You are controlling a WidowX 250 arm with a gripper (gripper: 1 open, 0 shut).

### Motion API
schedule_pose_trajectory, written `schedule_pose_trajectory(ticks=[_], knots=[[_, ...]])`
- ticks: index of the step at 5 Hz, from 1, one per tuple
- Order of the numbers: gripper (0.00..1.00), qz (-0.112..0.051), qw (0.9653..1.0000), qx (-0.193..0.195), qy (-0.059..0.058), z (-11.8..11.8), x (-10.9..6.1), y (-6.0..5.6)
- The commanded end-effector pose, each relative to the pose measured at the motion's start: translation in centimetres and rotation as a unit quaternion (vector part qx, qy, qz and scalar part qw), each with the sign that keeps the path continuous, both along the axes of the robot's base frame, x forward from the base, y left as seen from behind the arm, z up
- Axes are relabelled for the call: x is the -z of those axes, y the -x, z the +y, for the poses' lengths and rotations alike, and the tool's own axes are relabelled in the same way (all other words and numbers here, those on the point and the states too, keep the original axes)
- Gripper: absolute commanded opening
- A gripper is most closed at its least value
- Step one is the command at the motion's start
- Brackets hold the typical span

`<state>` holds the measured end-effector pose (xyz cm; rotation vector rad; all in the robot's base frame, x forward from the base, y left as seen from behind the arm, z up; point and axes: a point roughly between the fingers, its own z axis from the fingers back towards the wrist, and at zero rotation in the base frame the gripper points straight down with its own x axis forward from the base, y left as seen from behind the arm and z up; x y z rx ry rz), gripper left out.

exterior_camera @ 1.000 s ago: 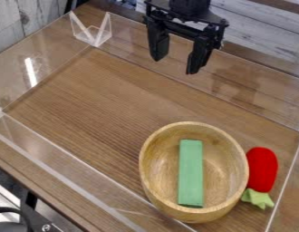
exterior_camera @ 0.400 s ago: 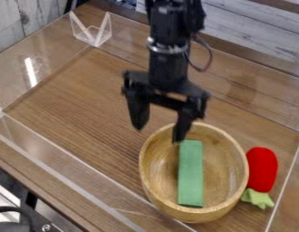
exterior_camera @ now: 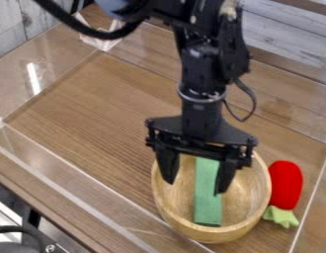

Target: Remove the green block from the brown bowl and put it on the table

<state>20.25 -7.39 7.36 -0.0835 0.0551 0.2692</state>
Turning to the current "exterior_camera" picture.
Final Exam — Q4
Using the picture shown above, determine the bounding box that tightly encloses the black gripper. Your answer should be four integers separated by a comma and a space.
145, 97, 257, 195

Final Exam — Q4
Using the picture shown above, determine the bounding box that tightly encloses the green rectangular block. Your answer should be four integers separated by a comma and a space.
193, 157, 222, 227

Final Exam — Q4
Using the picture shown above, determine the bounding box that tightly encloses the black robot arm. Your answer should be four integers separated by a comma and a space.
33, 0, 257, 194

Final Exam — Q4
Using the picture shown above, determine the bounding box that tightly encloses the brown wooden bowl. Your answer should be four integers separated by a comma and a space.
152, 152, 270, 244

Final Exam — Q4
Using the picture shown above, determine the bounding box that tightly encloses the red plush strawberry toy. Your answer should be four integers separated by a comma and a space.
262, 160, 302, 229

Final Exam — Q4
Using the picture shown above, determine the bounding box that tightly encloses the black metal stand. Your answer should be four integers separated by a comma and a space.
22, 208, 69, 253

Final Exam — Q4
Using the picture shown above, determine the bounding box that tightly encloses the black cable loop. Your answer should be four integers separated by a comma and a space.
0, 225, 38, 253

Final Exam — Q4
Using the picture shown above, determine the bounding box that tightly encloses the clear acrylic corner bracket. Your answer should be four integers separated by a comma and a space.
74, 12, 123, 52

